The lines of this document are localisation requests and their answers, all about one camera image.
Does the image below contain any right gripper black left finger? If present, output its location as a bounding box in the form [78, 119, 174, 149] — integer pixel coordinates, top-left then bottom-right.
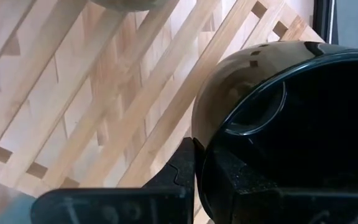
[30, 136, 196, 224]

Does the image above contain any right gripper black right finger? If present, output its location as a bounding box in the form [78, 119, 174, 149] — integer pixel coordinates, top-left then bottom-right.
[205, 147, 358, 224]

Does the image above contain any glossy black mug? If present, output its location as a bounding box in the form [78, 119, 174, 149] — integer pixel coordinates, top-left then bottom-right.
[191, 40, 358, 222]

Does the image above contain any wooden slatted rack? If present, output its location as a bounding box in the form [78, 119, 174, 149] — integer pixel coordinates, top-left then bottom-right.
[0, 0, 326, 224]

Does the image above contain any black aluminium frame post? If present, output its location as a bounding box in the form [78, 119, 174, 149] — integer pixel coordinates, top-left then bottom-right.
[312, 0, 335, 44]

